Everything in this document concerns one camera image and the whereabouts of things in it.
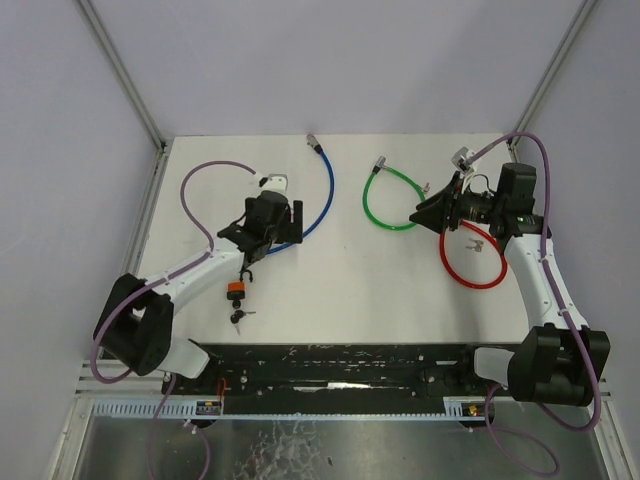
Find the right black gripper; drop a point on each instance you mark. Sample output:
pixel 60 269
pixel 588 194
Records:
pixel 451 201

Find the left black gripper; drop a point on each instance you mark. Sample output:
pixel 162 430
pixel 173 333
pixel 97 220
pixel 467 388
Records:
pixel 288 220

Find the red cable lock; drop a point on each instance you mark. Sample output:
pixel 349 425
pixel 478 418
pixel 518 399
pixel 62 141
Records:
pixel 483 270

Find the red lock silver keys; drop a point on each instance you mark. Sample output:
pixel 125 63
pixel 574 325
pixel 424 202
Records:
pixel 476 245

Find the orange black padlock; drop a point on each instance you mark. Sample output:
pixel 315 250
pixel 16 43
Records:
pixel 236 290

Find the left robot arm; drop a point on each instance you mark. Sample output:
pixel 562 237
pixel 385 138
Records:
pixel 136 326

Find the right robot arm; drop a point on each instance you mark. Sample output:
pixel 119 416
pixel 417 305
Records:
pixel 561 359

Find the black padlock keys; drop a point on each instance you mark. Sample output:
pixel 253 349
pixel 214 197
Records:
pixel 237 316

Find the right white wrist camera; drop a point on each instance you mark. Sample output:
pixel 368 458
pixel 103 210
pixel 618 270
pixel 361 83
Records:
pixel 464 161

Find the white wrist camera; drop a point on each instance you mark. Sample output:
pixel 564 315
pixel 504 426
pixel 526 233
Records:
pixel 464 161
pixel 277 183

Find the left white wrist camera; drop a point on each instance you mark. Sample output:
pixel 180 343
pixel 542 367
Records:
pixel 277 183

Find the blue cable lock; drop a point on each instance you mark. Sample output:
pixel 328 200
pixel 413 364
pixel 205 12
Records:
pixel 302 159

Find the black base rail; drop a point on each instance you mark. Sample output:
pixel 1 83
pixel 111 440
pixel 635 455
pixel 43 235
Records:
pixel 391 370

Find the white slotted cable duct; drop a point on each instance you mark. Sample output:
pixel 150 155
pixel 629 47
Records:
pixel 297 406

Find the left aluminium frame post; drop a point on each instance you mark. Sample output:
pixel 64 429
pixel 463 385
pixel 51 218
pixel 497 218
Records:
pixel 106 45

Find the aluminium frame post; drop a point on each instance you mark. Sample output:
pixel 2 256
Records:
pixel 106 45
pixel 560 56

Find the right aluminium frame post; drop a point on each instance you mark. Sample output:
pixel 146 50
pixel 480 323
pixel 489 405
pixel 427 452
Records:
pixel 560 56

